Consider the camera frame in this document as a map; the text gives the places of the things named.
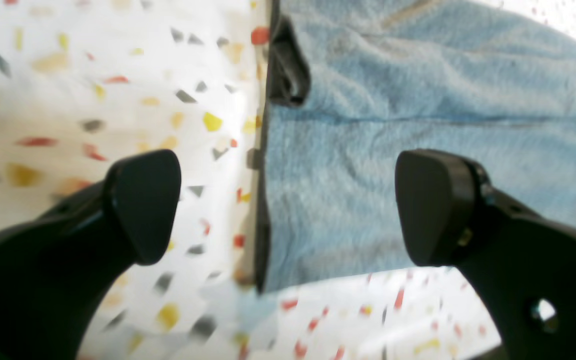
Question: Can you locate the grey t-shirt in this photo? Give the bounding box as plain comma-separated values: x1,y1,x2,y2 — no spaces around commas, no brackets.
255,0,576,292

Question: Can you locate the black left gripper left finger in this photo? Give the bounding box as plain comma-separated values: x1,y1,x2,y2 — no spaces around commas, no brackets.
0,149,182,360

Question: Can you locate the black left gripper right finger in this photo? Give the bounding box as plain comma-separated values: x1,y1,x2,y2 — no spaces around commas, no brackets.
394,149,576,360

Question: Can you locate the terrazzo patterned table cloth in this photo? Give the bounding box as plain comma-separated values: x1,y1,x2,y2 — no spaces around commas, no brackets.
0,0,576,360

